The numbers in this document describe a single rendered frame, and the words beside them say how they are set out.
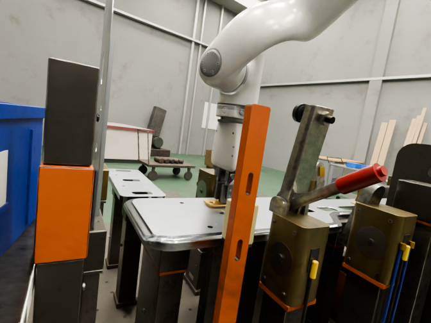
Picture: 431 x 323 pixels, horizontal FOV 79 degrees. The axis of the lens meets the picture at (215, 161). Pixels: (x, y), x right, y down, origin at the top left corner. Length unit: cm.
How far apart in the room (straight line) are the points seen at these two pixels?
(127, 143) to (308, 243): 659
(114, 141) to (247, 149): 648
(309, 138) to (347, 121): 830
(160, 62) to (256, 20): 960
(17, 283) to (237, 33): 42
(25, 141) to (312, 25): 45
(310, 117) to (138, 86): 932
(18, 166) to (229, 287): 28
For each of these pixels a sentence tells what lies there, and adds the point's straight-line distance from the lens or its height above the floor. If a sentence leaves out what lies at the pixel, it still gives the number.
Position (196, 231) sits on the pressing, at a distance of 43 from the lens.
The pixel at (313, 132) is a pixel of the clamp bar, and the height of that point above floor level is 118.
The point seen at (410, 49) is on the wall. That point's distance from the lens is 862.
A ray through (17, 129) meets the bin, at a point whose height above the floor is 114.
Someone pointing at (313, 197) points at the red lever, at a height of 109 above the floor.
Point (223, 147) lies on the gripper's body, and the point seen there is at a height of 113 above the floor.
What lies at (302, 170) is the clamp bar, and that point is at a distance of 40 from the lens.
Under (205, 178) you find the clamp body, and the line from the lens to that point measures 72.
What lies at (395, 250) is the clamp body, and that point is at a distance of 52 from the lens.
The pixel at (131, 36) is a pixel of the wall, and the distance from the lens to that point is 978.
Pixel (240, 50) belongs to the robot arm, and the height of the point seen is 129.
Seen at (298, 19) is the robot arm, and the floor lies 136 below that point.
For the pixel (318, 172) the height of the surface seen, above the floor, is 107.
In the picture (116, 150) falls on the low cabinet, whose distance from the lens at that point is 681.
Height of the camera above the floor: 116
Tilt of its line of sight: 7 degrees down
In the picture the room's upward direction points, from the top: 8 degrees clockwise
